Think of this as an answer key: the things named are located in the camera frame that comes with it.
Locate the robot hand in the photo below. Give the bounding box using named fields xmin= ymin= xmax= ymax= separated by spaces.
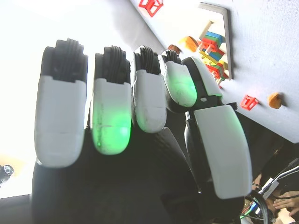
xmin=31 ymin=37 xmax=254 ymax=224

